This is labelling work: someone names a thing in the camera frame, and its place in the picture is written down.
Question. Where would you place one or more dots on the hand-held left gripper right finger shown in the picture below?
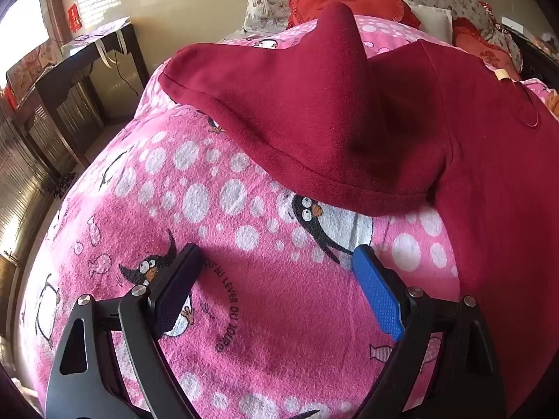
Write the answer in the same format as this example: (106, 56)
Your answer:
(375, 297)

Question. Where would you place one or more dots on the white pillow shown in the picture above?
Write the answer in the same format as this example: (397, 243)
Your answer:
(436, 19)

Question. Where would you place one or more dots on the patterned cardboard box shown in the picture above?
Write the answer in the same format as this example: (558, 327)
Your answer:
(35, 61)

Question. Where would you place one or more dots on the maroon fleece top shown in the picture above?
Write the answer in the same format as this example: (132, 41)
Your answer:
(327, 118)

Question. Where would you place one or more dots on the dark slatted window cabinet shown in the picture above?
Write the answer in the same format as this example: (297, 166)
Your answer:
(39, 170)

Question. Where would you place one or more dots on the dark patterned floor cloth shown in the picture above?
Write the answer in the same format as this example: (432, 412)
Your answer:
(65, 185)

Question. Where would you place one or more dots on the white paper bag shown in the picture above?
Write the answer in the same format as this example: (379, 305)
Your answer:
(96, 32)

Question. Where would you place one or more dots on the red window sticker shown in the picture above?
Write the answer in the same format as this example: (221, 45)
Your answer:
(74, 16)

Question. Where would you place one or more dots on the dark wooden desk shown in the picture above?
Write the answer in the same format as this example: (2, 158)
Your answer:
(56, 83)

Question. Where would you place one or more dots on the pink penguin blanket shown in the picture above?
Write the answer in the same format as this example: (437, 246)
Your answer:
(270, 270)

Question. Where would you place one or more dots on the dark bedside cabinet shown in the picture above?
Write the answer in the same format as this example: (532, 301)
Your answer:
(537, 61)

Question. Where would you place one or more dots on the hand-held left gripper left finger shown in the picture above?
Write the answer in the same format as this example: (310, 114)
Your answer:
(174, 310)

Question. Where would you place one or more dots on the orange object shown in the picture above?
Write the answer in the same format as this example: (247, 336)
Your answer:
(553, 102)

